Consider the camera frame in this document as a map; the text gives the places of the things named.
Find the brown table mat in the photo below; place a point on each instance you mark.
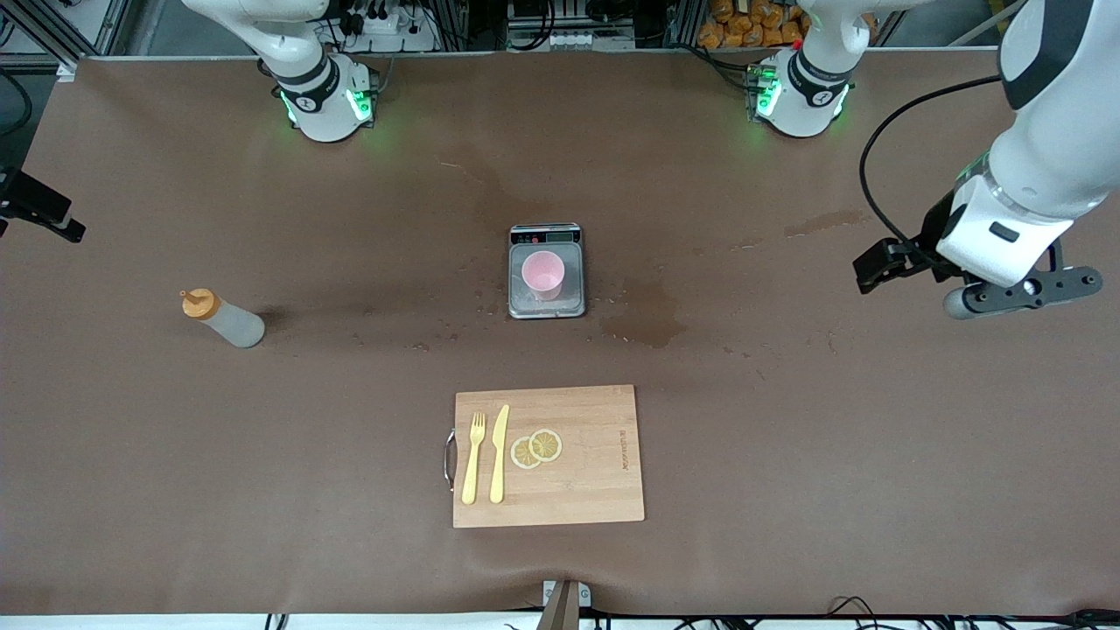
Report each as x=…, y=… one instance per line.
x=787, y=437

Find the aluminium frame profile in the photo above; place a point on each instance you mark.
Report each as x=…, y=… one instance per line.
x=109, y=26

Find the yellow plastic fork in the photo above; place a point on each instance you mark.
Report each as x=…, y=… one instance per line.
x=473, y=455

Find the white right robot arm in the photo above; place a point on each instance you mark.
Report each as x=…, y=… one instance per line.
x=324, y=105

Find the white power strip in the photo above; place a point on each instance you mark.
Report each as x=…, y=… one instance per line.
x=411, y=39

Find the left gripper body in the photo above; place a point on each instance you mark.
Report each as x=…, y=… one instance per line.
x=935, y=229

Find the orange snack bags heap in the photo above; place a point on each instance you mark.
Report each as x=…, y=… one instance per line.
x=744, y=31

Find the squeeze bottle with orange cap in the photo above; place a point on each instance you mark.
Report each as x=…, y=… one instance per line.
x=232, y=325

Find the steel digital kitchen scale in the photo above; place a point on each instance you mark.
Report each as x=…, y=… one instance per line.
x=573, y=304

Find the yellow plastic knife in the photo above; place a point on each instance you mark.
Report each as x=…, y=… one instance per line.
x=499, y=455

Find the dried lemon slice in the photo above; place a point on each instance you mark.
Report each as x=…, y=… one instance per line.
x=546, y=444
x=521, y=455

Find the aluminium frame post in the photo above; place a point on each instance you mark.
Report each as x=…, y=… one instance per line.
x=684, y=22
x=455, y=22

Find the pink plastic cup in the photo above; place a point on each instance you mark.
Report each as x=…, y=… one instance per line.
x=542, y=273

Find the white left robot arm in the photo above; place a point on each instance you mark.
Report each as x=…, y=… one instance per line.
x=1059, y=149

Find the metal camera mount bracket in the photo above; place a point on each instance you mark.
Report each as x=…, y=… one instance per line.
x=564, y=604

